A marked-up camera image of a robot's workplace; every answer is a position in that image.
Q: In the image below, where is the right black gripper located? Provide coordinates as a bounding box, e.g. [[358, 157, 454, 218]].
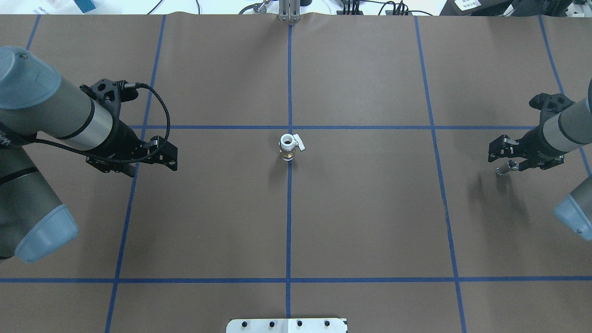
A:
[[488, 93, 575, 172]]

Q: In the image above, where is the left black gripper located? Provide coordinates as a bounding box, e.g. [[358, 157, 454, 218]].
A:
[[80, 79, 178, 178]]

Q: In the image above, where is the small chrome pipe fitting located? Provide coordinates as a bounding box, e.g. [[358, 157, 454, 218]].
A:
[[495, 160, 519, 177]]

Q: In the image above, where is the white PPR valve with brass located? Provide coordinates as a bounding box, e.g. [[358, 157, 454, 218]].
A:
[[278, 133, 305, 162]]

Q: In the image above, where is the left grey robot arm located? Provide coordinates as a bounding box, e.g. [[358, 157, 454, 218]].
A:
[[0, 46, 178, 264]]

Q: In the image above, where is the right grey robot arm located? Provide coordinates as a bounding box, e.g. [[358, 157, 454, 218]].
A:
[[487, 82, 592, 242]]

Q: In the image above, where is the black device with white label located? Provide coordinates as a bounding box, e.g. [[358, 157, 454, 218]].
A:
[[439, 0, 512, 16]]

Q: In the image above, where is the teal box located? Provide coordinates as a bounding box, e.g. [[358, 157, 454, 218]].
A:
[[74, 0, 97, 13]]

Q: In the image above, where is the brown paper table mat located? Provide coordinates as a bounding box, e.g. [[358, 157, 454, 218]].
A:
[[1, 13, 591, 333]]

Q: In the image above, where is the white mounting plate with bolts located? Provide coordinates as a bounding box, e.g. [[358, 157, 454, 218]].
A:
[[226, 318, 348, 333]]

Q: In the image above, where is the black power strip with plugs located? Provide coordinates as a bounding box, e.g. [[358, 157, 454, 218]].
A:
[[331, 0, 413, 16]]

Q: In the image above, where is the aluminium profile post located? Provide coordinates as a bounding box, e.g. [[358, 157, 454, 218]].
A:
[[277, 0, 302, 24]]

